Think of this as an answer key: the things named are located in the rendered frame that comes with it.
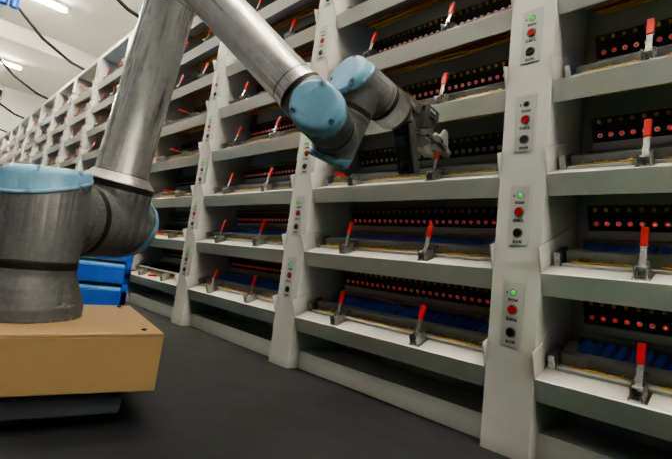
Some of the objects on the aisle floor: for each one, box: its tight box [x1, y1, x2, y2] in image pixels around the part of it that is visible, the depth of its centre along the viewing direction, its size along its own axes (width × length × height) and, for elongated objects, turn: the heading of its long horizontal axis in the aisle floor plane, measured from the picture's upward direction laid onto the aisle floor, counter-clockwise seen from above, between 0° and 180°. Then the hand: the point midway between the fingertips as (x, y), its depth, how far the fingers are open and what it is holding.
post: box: [480, 0, 591, 459], centre depth 102 cm, size 20×9×177 cm, turn 176°
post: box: [171, 0, 277, 326], centre depth 203 cm, size 20×9×177 cm, turn 176°
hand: (440, 157), depth 111 cm, fingers closed
